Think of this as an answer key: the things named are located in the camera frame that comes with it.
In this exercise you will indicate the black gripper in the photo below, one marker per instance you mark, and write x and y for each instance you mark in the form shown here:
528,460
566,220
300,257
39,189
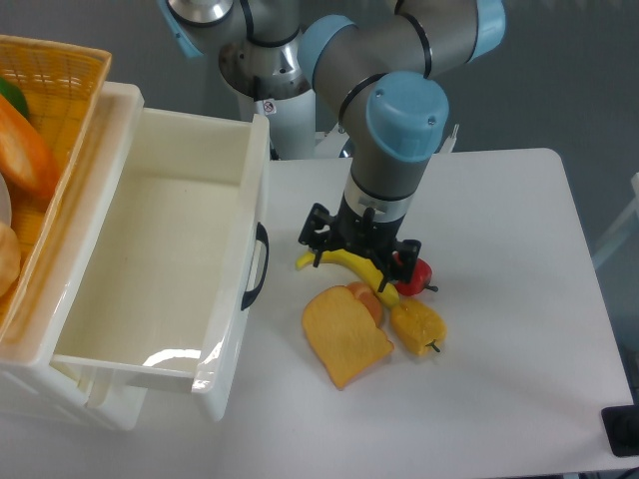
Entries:
363,235

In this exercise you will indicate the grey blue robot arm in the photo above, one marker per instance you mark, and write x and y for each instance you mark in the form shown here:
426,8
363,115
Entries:
379,82

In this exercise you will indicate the orange toy peach slice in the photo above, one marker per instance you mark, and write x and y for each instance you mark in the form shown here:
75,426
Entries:
363,293

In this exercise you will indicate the toy bread slice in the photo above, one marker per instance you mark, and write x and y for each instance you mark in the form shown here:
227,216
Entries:
343,335

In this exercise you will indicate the beige toy bread roll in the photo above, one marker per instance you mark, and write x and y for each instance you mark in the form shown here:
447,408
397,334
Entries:
10,263

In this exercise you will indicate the yellow toy banana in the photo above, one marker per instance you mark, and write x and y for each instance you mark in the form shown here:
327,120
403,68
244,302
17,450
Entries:
366,271

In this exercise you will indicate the red toy pepper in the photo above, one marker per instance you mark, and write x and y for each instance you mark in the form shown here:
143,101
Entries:
420,280

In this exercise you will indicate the yellow toy pepper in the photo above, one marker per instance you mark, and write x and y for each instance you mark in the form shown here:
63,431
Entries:
419,327

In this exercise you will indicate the white plastic drawer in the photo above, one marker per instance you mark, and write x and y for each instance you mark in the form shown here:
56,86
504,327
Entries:
180,257

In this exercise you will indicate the black device at edge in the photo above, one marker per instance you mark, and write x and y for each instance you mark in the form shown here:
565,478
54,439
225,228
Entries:
621,427

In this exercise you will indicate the orange toy carrot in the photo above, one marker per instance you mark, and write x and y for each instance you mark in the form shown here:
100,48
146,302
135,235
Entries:
26,159

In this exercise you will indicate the orange wicker basket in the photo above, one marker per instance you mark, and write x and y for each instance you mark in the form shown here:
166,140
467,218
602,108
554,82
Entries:
61,83

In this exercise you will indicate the white drawer cabinet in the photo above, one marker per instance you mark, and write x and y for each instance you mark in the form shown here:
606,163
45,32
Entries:
33,381

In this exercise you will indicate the green toy vegetable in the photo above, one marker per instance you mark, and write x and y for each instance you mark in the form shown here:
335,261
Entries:
15,97

